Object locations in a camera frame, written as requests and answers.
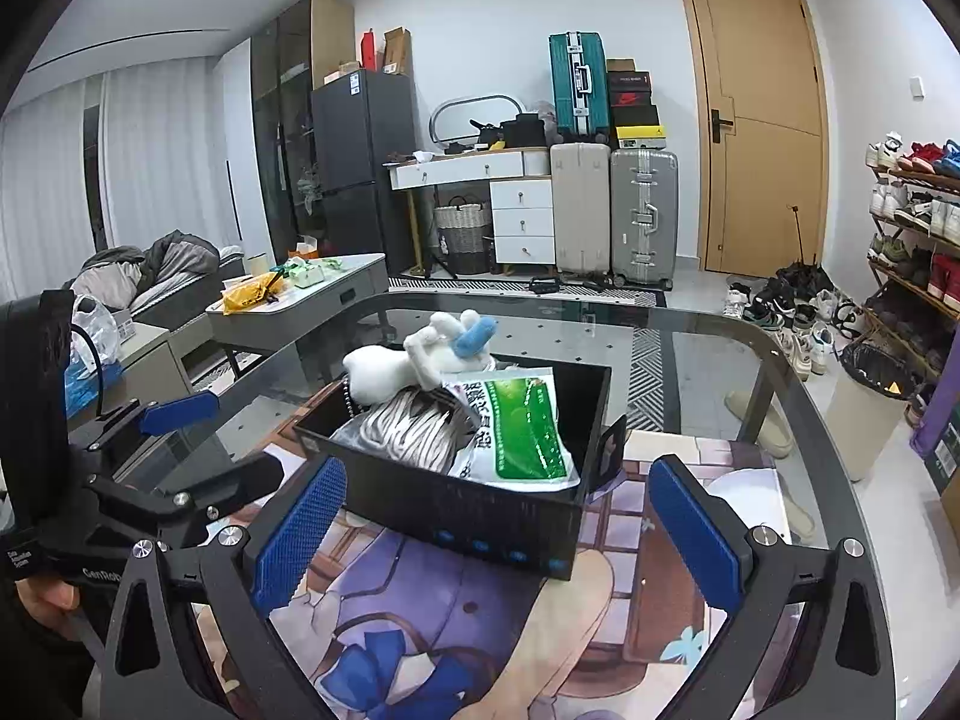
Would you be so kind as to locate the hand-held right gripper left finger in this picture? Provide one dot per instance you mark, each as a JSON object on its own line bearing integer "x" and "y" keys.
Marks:
{"x": 300, "y": 532}

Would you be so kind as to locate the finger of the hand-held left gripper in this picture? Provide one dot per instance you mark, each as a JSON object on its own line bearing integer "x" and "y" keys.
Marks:
{"x": 225, "y": 484}
{"x": 180, "y": 412}

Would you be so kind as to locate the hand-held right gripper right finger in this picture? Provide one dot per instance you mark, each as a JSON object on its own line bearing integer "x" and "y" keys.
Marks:
{"x": 694, "y": 532}

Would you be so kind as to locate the clear bag of white shoelaces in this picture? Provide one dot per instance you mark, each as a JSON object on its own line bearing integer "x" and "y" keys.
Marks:
{"x": 412, "y": 427}

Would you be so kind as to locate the black cardboard box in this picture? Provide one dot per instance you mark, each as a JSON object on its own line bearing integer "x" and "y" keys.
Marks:
{"x": 487, "y": 525}

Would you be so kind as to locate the green white packet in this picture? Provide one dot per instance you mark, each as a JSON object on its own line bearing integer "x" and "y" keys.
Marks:
{"x": 525, "y": 427}

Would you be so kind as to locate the person's left hand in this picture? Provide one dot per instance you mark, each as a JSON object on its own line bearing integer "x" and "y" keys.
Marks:
{"x": 49, "y": 600}

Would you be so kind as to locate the white plastic bag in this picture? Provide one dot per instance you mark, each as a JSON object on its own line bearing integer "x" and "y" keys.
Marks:
{"x": 94, "y": 330}

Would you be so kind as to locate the beige slipper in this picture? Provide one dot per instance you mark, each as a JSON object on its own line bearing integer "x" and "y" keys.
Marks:
{"x": 757, "y": 420}
{"x": 799, "y": 514}

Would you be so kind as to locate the grey sofa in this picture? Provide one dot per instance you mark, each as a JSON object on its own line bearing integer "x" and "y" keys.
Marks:
{"x": 195, "y": 300}

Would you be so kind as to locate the yellow plastic bag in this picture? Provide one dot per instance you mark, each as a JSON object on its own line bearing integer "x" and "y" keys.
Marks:
{"x": 251, "y": 296}

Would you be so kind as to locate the grey clothes pile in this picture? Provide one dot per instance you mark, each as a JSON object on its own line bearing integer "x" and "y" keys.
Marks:
{"x": 172, "y": 259}

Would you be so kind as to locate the printed desk mat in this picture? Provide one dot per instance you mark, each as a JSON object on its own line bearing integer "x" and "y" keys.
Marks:
{"x": 450, "y": 615}

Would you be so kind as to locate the pale green packets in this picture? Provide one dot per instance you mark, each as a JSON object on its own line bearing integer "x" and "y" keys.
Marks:
{"x": 307, "y": 271}

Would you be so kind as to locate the grey coffee table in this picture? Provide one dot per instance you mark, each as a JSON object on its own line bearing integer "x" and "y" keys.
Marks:
{"x": 337, "y": 285}

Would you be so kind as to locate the beige trash bin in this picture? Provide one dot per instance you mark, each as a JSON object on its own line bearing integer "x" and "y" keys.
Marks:
{"x": 862, "y": 420}

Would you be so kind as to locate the pile of shoes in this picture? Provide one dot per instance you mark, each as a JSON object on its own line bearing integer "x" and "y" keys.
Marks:
{"x": 795, "y": 315}

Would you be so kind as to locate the white curtains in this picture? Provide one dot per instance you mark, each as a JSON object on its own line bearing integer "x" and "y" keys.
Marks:
{"x": 150, "y": 150}

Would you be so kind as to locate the black umbrella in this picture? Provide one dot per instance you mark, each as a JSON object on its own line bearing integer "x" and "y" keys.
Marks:
{"x": 802, "y": 274}

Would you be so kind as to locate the dark glass cabinet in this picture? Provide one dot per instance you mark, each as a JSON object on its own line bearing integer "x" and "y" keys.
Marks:
{"x": 289, "y": 127}

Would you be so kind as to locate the dark grey fridge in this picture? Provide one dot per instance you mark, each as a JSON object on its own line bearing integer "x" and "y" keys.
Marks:
{"x": 360, "y": 165}

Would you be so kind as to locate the silver suitcase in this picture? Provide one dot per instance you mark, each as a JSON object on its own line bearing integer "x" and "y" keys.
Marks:
{"x": 645, "y": 217}

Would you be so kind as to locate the wooden shoe rack with shoes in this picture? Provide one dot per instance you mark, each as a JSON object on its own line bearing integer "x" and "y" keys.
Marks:
{"x": 922, "y": 292}

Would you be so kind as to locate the woven basket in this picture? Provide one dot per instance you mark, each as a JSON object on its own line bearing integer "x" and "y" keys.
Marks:
{"x": 463, "y": 232}

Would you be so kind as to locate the beige suitcase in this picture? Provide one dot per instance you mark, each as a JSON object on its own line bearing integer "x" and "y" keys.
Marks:
{"x": 581, "y": 210}

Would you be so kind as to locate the wooden door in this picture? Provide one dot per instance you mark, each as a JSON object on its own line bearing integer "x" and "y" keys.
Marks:
{"x": 757, "y": 195}

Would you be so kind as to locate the white desk with drawers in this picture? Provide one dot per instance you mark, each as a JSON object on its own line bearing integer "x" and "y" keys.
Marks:
{"x": 521, "y": 202}

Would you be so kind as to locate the oval mirror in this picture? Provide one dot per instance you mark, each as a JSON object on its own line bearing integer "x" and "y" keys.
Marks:
{"x": 472, "y": 114}

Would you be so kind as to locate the stack of shoe boxes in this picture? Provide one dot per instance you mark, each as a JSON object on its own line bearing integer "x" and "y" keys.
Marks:
{"x": 634, "y": 105}

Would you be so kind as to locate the black bag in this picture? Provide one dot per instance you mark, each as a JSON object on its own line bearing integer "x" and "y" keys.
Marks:
{"x": 523, "y": 131}

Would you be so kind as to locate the teal suitcase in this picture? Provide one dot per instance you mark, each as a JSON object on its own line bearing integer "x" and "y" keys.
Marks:
{"x": 577, "y": 82}

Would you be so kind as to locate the white wall switch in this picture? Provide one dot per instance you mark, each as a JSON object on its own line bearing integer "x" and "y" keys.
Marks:
{"x": 916, "y": 87}

